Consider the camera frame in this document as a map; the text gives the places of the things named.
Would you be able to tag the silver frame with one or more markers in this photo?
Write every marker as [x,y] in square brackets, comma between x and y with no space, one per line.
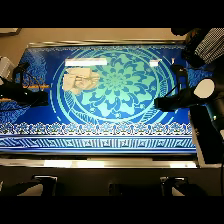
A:
[100,163]

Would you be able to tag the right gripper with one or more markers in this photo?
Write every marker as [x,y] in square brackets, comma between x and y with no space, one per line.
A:
[165,103]

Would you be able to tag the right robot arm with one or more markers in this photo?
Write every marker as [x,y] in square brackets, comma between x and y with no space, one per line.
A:
[204,100]

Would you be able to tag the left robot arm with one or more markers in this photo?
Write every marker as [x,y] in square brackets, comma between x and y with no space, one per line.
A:
[13,90]

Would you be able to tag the checked shirt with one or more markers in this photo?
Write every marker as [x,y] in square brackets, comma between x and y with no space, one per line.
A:
[213,45]

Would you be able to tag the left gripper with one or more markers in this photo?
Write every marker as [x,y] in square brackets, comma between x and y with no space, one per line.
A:
[37,99]

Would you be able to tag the black garment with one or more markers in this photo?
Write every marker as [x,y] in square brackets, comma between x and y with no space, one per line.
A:
[190,46]

